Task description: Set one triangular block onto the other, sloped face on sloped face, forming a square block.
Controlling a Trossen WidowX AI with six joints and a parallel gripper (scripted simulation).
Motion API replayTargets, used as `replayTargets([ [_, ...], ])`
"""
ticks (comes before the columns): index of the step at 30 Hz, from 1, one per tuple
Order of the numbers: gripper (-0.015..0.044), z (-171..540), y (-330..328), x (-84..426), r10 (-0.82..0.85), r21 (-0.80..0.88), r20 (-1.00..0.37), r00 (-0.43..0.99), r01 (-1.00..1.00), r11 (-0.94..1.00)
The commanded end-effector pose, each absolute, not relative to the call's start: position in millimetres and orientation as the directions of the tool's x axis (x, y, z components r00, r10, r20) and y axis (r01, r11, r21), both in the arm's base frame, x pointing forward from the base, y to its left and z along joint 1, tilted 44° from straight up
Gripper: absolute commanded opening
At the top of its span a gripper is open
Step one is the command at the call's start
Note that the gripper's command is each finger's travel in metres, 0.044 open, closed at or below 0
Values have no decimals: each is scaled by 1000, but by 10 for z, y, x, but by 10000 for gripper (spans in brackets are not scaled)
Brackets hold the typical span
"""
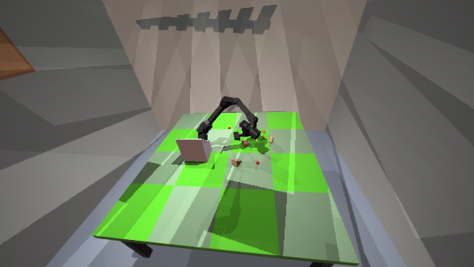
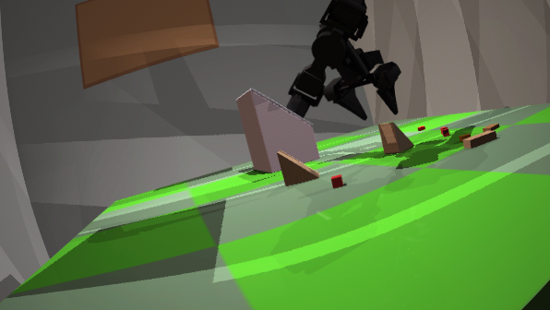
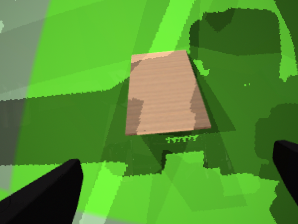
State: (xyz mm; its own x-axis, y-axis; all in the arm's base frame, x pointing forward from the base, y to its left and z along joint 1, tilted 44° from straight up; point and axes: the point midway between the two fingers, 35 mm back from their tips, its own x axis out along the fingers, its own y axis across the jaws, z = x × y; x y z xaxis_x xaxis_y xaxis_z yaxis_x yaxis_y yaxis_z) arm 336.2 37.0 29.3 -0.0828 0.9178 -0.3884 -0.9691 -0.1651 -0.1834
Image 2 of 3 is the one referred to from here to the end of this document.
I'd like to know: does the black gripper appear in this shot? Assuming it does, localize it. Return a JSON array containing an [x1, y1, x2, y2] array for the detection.
[[323, 47, 401, 120]]

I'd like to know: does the small orange block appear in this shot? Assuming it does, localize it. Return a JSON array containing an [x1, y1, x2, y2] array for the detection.
[[459, 134, 471, 142]]

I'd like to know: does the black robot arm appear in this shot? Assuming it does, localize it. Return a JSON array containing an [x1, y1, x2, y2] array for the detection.
[[286, 0, 384, 118]]

